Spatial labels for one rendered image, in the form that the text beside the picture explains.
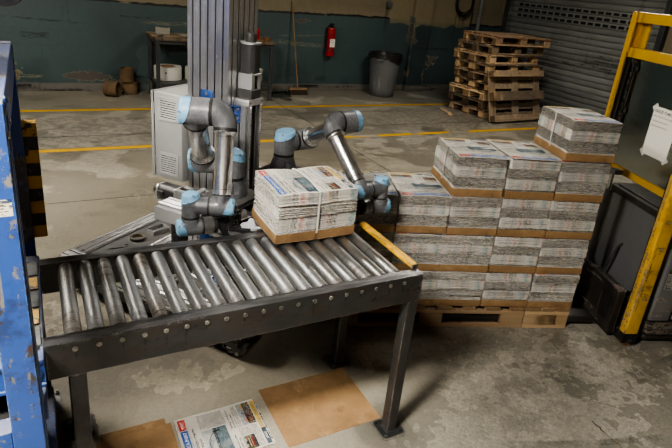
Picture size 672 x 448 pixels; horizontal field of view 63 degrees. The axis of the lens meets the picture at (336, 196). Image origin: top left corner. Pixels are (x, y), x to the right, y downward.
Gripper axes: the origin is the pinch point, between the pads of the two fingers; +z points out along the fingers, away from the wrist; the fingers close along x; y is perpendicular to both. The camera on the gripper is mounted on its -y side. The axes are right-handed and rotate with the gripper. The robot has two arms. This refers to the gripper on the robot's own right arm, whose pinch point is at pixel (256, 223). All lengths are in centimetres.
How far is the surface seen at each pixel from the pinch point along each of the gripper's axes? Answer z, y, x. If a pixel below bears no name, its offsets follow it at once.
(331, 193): 23.7, 21.5, -23.5
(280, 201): 0.7, 20.2, -23.5
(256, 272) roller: -14.7, -0.4, -40.5
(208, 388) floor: -23, -80, -7
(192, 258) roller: -34.4, -0.6, -22.6
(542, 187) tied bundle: 157, 11, -19
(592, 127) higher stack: 176, 46, -26
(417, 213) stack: 94, -8, 5
